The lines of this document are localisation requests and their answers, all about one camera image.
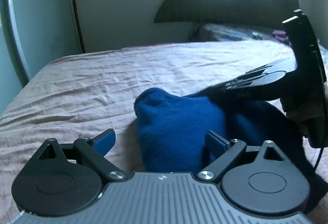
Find dark blue knitted sweater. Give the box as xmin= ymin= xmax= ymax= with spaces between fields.
xmin=134 ymin=88 xmax=313 ymax=175

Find small purple cloth item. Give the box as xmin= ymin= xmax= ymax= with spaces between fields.
xmin=272 ymin=30 xmax=290 ymax=44

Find patterned pillow at headboard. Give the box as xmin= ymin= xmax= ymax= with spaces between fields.
xmin=197 ymin=23 xmax=277 ymax=42

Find glass sliding wardrobe door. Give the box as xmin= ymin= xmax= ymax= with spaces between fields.
xmin=0 ymin=0 xmax=85 ymax=112

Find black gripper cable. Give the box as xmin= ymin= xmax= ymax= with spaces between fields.
xmin=302 ymin=131 xmax=324 ymax=171

